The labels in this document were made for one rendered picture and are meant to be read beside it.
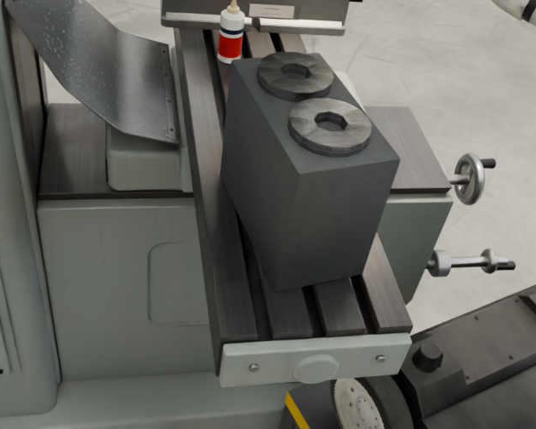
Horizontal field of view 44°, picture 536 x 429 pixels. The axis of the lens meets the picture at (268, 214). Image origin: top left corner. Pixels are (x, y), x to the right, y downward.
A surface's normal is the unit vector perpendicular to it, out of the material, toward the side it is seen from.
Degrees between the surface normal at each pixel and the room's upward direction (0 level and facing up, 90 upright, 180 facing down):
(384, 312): 0
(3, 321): 88
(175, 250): 90
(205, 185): 0
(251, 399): 0
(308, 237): 90
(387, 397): 12
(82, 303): 90
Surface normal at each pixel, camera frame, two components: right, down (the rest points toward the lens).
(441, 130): 0.12, -0.72
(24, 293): 0.58, 0.59
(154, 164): 0.16, 0.69
